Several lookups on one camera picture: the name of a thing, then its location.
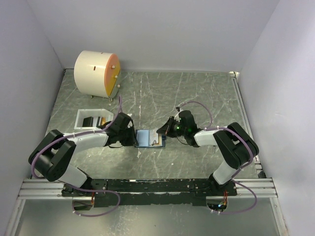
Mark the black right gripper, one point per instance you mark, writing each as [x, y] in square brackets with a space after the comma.
[166, 129]

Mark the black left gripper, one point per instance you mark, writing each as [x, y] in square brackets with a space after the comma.
[132, 141]

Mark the gold credit card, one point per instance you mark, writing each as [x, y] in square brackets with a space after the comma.
[160, 140]

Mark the silver VIP credit card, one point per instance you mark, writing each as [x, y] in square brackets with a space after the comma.
[154, 137]

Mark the blue leather card holder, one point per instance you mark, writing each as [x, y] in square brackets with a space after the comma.
[143, 139]

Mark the white plastic card tray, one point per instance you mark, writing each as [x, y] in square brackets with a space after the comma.
[100, 116]

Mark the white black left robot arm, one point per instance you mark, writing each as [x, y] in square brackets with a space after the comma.
[51, 158]

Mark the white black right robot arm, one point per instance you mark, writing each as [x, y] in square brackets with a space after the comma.
[236, 146]

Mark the white round mini drawer cabinet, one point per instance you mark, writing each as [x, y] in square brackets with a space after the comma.
[97, 73]

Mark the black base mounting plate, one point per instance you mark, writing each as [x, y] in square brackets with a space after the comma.
[136, 192]

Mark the aluminium extrusion rail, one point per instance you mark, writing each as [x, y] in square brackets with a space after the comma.
[39, 189]

